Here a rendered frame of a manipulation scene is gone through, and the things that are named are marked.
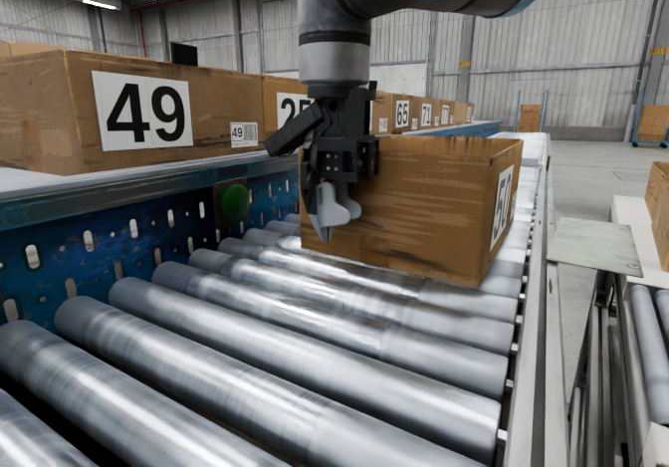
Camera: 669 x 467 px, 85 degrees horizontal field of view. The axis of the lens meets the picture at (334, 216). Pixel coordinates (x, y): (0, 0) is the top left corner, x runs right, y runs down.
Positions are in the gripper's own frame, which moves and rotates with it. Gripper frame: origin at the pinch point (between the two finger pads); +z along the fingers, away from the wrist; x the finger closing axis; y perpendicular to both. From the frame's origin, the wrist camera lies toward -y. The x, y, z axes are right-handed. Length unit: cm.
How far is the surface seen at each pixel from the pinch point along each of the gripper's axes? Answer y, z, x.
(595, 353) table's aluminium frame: 43, 36, 49
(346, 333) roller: 10.6, 6.2, -12.4
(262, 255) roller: -12.1, 6.1, 0.6
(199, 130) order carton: -28.9, -13.7, 4.6
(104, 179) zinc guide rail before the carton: -23.2, -8.4, -16.8
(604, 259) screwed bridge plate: 37.1, 5.0, 23.4
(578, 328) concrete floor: 52, 80, 145
